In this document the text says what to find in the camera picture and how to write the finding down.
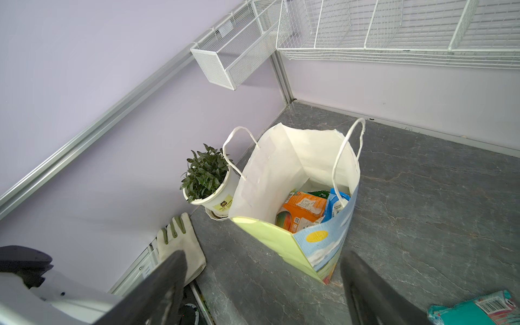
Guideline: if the white green glove left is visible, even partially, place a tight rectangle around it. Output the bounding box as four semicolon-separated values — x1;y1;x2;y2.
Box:
157;213;207;285

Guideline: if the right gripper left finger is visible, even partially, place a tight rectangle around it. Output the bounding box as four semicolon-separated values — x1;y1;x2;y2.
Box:
96;251;188;324

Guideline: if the white mesh box basket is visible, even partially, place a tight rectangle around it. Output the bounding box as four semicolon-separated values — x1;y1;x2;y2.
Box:
190;1;282;91

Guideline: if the green candy bag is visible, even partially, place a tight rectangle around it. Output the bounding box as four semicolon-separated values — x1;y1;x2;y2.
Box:
308;190;330;199

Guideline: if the white wire shelf basket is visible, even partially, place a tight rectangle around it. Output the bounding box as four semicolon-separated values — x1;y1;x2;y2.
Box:
276;0;519;70

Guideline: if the teal candy bag right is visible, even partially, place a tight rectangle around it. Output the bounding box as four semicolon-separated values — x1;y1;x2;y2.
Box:
427;290;519;325

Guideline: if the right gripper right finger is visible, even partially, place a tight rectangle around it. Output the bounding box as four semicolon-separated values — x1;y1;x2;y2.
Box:
341;251;431;324

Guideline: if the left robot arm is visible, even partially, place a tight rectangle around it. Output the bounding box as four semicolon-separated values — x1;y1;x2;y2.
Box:
1;245;123;324

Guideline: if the blue snack packet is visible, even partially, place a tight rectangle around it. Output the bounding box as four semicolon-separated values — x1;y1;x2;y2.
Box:
322;188;350;223

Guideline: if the orange candy bag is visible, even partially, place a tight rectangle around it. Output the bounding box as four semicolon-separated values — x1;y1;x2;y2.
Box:
275;191;326;234

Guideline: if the white paper bag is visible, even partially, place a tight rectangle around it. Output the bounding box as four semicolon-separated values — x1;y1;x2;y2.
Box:
229;118;366;284

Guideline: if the potted green plant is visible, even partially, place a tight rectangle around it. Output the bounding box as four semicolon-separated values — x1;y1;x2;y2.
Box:
180;145;239;220

